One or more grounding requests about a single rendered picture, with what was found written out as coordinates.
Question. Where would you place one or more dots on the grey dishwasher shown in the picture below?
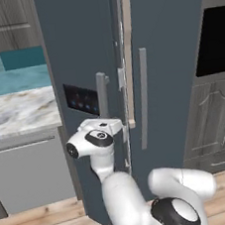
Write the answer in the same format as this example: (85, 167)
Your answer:
(29, 174)

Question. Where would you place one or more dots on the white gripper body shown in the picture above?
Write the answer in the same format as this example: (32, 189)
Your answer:
(117, 127)

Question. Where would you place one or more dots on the black wall oven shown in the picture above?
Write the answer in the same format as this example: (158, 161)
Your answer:
(214, 42)

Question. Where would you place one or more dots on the grey drawer front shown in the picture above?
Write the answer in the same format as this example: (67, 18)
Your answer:
(217, 163)

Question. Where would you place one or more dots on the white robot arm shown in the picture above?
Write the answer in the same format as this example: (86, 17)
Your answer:
(123, 196)

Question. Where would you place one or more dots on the slate blue fridge door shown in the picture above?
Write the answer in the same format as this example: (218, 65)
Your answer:
(173, 77)

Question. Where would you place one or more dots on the slate blue freezer door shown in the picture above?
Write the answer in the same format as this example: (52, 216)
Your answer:
(76, 49)

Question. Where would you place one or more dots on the grey upper cupboards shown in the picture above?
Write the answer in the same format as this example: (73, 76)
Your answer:
(10, 20)

